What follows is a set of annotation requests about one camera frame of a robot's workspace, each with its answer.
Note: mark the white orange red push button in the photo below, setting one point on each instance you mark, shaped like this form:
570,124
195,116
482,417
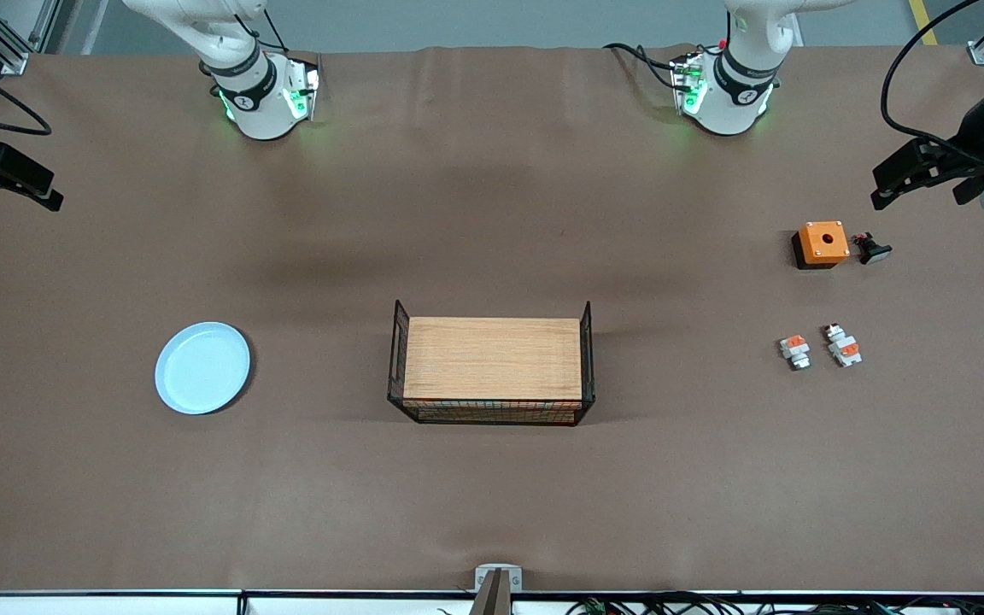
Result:
844,345

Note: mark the light blue round plate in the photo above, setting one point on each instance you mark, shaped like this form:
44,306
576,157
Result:
202,368

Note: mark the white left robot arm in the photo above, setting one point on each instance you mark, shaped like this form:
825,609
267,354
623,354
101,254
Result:
735,98

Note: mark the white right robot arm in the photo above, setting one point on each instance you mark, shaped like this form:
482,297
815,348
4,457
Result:
257,94

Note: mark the black push button head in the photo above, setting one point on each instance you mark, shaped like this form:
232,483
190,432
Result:
873,250

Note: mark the orange box with hole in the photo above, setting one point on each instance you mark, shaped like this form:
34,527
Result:
822,242

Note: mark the wooden board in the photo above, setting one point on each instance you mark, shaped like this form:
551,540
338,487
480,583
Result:
492,359

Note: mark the small white orange switch block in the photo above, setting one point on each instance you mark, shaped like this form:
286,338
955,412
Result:
795,351

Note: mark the white table edge rail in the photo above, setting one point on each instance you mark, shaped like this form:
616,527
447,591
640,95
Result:
116,603

